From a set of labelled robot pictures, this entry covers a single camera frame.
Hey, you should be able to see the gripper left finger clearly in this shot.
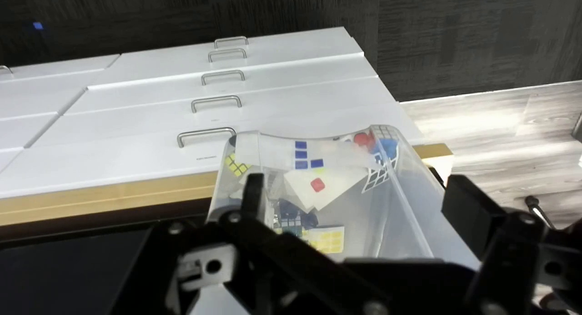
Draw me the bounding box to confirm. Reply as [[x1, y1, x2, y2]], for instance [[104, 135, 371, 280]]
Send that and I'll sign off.
[[111, 173, 387, 315]]

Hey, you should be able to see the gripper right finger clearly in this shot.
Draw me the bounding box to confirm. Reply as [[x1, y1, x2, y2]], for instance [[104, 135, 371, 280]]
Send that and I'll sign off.
[[441, 174, 582, 315]]

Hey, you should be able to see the clear plastic box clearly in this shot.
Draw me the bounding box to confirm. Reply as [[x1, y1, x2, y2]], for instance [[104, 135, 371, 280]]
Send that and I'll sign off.
[[207, 124, 482, 271]]

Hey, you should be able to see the white drawer cabinet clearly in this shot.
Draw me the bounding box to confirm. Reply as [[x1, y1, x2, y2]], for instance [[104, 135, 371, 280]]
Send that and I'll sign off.
[[0, 54, 120, 172], [0, 26, 454, 229]]

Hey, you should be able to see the dark blue puzzle cube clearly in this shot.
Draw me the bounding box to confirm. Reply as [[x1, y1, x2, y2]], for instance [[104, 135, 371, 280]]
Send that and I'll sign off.
[[273, 199, 319, 236]]

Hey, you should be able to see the puzzle cube with yellow stickers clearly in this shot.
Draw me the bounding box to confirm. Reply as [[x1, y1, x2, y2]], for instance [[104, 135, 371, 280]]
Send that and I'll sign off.
[[301, 226, 345, 255]]

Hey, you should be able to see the white cube with red sticker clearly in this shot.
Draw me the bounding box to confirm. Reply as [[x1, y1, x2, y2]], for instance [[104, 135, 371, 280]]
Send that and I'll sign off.
[[283, 166, 365, 212]]

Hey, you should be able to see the small yellow puzzle cube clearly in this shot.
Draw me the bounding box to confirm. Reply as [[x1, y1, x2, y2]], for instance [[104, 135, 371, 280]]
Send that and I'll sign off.
[[224, 153, 251, 177]]

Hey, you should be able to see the white grid puzzle cube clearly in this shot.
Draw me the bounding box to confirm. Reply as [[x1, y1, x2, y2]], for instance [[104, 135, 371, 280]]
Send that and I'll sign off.
[[361, 126, 401, 194]]

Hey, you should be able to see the red and blue puzzle piece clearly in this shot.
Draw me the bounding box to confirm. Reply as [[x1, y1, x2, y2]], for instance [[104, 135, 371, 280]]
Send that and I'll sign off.
[[351, 132, 399, 162]]

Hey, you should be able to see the white drawer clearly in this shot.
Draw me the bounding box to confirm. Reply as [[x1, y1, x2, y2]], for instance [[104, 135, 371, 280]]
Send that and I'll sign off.
[[64, 55, 379, 115], [119, 26, 362, 61], [0, 101, 426, 200], [31, 75, 401, 148], [86, 43, 365, 88]]

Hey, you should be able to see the black-handled metal tool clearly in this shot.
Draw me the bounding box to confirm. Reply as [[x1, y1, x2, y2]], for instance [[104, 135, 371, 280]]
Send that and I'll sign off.
[[524, 195, 556, 230]]

